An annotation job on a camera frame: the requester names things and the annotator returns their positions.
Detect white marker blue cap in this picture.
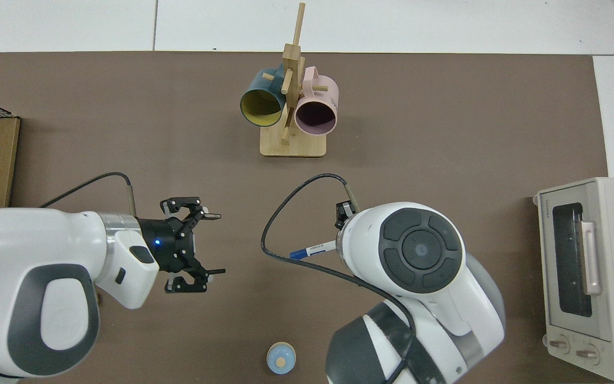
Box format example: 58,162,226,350
289,240,338,260

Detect brown table cloth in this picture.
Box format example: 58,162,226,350
0,52,609,384

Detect wooden cup stand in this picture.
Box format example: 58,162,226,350
260,3,328,157

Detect pink cup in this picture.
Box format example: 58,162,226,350
294,66,338,136

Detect teal cup yellow inside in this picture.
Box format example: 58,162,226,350
240,63,287,127

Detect pale toaster oven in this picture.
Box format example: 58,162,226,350
532,177,614,382

